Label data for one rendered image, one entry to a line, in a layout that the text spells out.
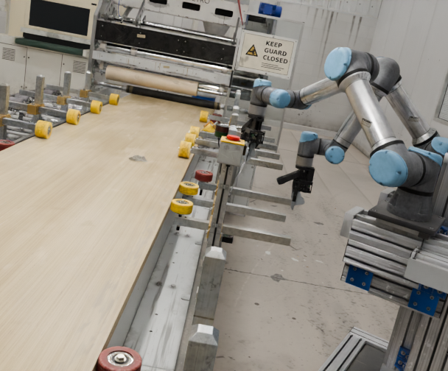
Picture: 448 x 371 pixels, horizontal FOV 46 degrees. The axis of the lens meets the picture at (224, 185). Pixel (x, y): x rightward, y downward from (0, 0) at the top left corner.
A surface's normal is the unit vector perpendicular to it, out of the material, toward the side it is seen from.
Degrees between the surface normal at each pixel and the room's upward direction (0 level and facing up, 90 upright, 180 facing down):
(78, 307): 0
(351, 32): 90
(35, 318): 0
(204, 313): 90
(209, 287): 90
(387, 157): 95
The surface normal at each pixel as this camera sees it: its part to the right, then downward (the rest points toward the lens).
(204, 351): -0.04, 0.25
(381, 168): -0.77, 0.12
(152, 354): 0.18, -0.95
